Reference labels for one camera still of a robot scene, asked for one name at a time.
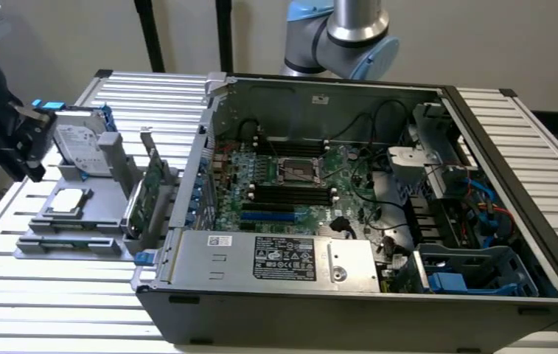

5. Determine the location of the black RAM slot bank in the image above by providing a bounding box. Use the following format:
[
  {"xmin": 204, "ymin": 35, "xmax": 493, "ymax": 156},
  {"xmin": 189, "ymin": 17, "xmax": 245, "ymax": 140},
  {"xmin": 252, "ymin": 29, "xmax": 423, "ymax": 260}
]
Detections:
[
  {"xmin": 253, "ymin": 136, "xmax": 331, "ymax": 158},
  {"xmin": 245, "ymin": 183, "xmax": 339, "ymax": 206}
]

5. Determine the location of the blue expansion slot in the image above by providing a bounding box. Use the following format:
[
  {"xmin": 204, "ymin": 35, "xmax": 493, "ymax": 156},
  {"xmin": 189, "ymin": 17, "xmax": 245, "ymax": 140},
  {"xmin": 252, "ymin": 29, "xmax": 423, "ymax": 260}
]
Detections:
[{"xmin": 240, "ymin": 211, "xmax": 296, "ymax": 223}]

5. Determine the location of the silver hard disk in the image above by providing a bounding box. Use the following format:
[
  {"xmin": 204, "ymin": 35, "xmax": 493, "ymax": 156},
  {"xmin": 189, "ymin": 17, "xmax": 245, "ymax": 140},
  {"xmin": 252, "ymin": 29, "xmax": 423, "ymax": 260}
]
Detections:
[{"xmin": 52, "ymin": 111, "xmax": 112, "ymax": 175}]

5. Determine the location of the blue disk caddy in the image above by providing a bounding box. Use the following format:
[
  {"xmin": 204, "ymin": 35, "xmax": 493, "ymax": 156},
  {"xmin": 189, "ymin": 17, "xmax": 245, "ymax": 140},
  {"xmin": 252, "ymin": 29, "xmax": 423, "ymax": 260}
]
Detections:
[{"xmin": 30, "ymin": 98, "xmax": 114, "ymax": 134}]

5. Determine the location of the silver CPU chip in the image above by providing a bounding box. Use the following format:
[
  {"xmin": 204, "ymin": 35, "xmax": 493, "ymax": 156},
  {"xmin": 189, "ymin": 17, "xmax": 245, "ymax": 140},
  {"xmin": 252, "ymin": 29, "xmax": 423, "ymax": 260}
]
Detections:
[{"xmin": 45, "ymin": 188, "xmax": 94, "ymax": 215}]

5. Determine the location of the grey parts rack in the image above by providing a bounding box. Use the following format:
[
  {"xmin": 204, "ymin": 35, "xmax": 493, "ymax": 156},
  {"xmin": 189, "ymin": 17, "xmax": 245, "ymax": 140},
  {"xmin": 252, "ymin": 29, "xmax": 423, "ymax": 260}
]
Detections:
[{"xmin": 12, "ymin": 131, "xmax": 181, "ymax": 262}]

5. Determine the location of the black stand pole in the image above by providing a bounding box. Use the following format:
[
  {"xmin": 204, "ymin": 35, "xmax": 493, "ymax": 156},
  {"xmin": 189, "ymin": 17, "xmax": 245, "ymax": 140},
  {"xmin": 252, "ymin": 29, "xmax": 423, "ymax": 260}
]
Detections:
[
  {"xmin": 217, "ymin": 0, "xmax": 234, "ymax": 73},
  {"xmin": 132, "ymin": 0, "xmax": 166, "ymax": 73}
]

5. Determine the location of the green graphics card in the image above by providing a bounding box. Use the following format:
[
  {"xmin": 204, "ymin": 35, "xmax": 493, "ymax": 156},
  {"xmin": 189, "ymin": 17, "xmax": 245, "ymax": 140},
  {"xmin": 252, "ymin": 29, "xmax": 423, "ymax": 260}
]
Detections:
[{"xmin": 121, "ymin": 125, "xmax": 170, "ymax": 241}]

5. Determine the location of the blue case latch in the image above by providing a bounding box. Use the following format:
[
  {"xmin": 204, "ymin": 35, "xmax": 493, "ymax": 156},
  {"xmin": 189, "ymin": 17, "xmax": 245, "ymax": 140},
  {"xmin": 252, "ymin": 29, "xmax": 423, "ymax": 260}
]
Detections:
[{"xmin": 133, "ymin": 249, "xmax": 157, "ymax": 266}]

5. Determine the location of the CPU socket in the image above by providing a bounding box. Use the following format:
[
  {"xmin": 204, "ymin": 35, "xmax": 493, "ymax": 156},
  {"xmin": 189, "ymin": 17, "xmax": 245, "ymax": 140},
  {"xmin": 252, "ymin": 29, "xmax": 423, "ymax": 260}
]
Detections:
[{"xmin": 269, "ymin": 156, "xmax": 327, "ymax": 186}]

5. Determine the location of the silver power supply unit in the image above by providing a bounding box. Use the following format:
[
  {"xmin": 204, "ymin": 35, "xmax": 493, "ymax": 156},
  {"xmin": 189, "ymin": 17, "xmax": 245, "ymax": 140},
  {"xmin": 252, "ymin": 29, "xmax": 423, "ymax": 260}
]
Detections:
[{"xmin": 165, "ymin": 229, "xmax": 384, "ymax": 294}]

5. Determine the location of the green motherboard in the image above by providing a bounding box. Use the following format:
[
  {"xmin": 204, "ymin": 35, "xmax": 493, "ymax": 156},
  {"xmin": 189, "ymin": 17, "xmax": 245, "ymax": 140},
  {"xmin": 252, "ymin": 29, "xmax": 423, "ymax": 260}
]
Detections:
[{"xmin": 208, "ymin": 142, "xmax": 384, "ymax": 241}]

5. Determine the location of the black open PC case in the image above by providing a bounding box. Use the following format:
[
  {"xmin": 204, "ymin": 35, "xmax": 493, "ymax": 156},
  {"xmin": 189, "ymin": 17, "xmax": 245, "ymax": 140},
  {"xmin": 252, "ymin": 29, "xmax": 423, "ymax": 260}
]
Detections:
[{"xmin": 133, "ymin": 71, "xmax": 558, "ymax": 347}]

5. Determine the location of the metal disk bay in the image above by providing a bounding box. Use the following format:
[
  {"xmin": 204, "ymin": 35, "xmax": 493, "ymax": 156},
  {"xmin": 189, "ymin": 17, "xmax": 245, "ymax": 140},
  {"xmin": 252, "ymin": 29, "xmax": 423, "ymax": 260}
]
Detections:
[{"xmin": 387, "ymin": 102, "xmax": 481, "ymax": 201}]

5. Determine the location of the blue plastic drive cage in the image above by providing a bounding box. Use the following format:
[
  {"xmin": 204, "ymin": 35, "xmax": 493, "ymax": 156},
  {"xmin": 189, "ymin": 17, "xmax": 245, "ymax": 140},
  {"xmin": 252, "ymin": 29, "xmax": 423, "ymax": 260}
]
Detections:
[{"xmin": 413, "ymin": 242, "xmax": 540, "ymax": 296}]

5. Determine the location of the short black wire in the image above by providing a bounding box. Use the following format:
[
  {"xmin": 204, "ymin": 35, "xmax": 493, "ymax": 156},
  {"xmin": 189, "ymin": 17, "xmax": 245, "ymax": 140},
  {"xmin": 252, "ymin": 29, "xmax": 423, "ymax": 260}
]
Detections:
[{"xmin": 237, "ymin": 117, "xmax": 260, "ymax": 144}]

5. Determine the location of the black looped wire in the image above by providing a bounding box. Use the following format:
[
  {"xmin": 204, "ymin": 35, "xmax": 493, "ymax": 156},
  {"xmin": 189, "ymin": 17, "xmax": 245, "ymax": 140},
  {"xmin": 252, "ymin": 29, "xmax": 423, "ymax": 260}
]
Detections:
[{"xmin": 369, "ymin": 98, "xmax": 411, "ymax": 149}]

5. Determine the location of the blue wire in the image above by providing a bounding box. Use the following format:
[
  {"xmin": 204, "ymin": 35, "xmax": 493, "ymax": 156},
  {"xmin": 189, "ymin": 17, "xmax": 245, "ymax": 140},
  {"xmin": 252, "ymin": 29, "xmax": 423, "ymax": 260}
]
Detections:
[{"xmin": 459, "ymin": 176, "xmax": 500, "ymax": 249}]

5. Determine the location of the red wire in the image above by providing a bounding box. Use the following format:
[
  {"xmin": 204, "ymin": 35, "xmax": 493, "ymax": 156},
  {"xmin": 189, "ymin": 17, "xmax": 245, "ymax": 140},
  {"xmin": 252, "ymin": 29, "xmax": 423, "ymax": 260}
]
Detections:
[{"xmin": 484, "ymin": 205, "xmax": 519, "ymax": 237}]

